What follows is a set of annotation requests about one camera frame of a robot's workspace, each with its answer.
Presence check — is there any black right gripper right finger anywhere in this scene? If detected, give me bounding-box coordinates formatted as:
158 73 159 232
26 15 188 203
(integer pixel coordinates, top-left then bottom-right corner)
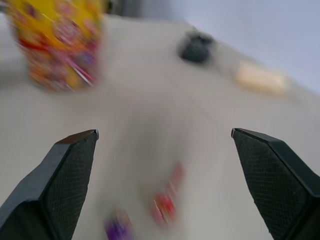
230 127 320 240

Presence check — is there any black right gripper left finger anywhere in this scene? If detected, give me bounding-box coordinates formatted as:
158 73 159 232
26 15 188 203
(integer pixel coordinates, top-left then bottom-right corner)
0 129 100 240

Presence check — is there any purple wrapped lollipop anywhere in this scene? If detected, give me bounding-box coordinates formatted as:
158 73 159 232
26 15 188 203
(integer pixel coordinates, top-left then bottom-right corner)
103 207 136 240

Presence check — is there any beige rectangular block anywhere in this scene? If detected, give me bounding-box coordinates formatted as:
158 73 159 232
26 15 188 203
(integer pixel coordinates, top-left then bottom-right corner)
233 59 290 95

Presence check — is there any red wrapped lollipop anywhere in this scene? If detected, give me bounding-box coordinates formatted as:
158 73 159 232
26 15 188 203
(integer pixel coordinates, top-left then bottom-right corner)
150 161 185 225

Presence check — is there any yellow colourful snack bag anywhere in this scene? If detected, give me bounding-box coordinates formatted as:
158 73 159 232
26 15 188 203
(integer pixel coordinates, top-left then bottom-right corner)
5 0 104 94

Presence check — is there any small black object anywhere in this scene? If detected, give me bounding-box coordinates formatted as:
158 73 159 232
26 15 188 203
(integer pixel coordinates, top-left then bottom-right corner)
176 29 214 63

